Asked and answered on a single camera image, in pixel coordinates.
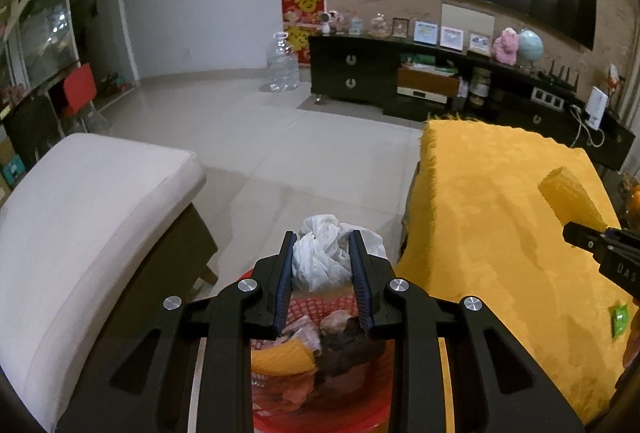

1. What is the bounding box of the yellow foam fruit net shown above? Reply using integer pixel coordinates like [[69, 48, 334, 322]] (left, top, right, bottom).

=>
[[538, 166, 608, 233]]

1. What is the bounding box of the black plastic bag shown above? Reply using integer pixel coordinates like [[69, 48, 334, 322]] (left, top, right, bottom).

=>
[[314, 317, 386, 379]]

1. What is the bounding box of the white tissue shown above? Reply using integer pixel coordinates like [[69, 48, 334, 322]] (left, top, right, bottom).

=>
[[292, 214, 387, 294]]

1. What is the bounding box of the green wrapper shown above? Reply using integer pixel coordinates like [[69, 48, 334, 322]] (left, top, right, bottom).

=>
[[608, 303, 629, 340]]

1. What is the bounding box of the red plastic basket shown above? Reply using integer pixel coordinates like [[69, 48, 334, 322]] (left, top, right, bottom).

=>
[[234, 267, 396, 433]]

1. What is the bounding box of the yellow table cloth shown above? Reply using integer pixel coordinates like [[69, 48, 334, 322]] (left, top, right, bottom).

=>
[[396, 120, 630, 421]]

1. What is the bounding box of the yellow foam net in basket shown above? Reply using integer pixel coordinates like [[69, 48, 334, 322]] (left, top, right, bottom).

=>
[[250, 339, 316, 377]]

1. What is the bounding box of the white router box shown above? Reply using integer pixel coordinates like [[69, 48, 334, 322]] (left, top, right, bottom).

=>
[[585, 86, 608, 130]]

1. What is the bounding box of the pale blue globe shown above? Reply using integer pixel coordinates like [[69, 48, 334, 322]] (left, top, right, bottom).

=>
[[518, 29, 544, 61]]

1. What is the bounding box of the pink plush toy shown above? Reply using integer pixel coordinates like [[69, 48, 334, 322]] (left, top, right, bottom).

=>
[[491, 28, 518, 67]]

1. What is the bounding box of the black tv cabinet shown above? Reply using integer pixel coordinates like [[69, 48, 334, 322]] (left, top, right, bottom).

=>
[[308, 35, 636, 171]]

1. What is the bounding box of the red chair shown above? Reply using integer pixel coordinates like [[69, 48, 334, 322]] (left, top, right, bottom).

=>
[[63, 63, 96, 118]]

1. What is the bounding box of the clear water jug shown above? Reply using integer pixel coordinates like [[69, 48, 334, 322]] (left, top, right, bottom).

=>
[[266, 31, 299, 92]]

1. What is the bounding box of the red festive poster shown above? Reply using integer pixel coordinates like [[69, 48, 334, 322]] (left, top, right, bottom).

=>
[[281, 0, 326, 66]]

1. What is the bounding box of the picture frame white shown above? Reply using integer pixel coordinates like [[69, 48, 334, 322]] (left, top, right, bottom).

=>
[[439, 26, 464, 52]]

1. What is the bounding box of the picture frame blue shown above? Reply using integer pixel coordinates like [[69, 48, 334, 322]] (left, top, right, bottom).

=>
[[413, 20, 439, 45]]

